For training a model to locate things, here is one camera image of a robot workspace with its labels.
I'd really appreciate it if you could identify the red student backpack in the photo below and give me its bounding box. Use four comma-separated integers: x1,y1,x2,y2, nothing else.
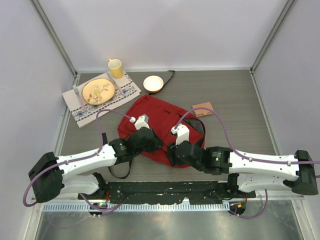
126,94,206,167

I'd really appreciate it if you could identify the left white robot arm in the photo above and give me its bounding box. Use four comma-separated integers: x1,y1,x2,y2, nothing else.
28,127,164,203

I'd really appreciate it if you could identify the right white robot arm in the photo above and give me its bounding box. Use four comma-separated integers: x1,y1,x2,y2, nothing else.
167,141,319,198

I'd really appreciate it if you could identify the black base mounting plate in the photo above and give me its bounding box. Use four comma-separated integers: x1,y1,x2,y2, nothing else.
85,181,256,205

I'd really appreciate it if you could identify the orange white bowl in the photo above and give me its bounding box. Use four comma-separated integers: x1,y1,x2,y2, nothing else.
143,75,164,94

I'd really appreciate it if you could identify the yellow bird plate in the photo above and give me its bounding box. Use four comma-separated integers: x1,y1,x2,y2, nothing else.
81,78,116,106

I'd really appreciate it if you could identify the yellow mug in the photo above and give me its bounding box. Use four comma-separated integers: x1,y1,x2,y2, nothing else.
108,59,123,79

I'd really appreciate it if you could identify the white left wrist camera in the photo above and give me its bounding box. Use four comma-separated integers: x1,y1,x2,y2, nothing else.
129,114,150,130

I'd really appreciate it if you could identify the pink handled knife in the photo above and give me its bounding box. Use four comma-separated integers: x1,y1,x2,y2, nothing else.
106,72,126,97

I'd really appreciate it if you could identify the aluminium front rail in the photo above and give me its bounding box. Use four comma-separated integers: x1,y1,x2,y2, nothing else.
31,179,306,203

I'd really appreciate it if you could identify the pink handled fork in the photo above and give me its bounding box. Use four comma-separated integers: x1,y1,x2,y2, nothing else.
72,84,86,113

